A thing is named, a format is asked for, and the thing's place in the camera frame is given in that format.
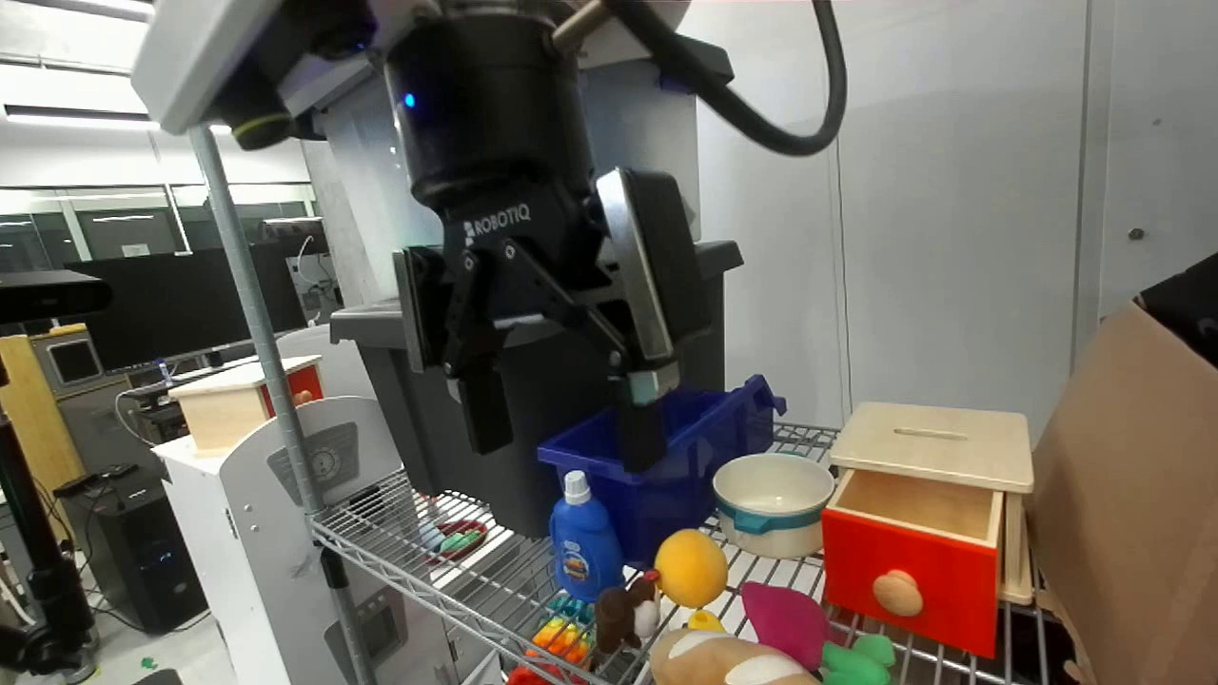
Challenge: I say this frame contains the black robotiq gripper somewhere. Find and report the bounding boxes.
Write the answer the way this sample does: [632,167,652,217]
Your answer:
[390,4,683,472]

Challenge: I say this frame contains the brown bread plush toy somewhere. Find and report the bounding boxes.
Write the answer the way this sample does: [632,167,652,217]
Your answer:
[647,630,819,685]

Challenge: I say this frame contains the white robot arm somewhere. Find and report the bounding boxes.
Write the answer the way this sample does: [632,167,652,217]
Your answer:
[130,0,720,467]

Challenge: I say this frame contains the dark grey storage tote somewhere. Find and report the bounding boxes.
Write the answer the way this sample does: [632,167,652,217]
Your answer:
[326,241,745,538]

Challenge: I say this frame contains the blue plastic storage bin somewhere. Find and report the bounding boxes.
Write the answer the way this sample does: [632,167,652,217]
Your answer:
[536,374,787,563]

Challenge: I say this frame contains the yellow plush ball toy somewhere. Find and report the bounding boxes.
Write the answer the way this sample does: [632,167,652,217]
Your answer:
[654,528,727,609]

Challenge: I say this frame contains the dark brown plush animal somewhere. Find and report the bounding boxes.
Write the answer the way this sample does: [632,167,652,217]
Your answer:
[594,571,657,656]

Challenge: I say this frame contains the pink plush toy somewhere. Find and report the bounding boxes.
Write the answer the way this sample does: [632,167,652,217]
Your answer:
[741,581,830,670]

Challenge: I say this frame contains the green plush toy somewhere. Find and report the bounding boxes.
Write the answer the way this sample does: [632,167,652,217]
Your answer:
[819,634,895,685]

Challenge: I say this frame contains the blue detergent bottle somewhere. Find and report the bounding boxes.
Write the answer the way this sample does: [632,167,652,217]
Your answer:
[548,472,623,606]

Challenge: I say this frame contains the white ceramic bowl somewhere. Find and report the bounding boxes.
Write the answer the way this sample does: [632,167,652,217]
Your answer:
[713,453,839,558]

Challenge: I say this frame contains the small wooden box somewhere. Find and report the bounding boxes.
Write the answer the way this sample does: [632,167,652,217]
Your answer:
[170,354,325,453]

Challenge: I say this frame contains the white cabinet machine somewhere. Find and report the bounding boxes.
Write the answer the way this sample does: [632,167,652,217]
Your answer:
[147,392,460,685]

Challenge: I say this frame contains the red wooden drawer box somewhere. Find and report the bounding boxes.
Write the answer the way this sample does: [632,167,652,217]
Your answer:
[824,403,1037,657]

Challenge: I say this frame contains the cardboard box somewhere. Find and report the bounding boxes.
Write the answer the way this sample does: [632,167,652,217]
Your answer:
[1032,254,1218,685]

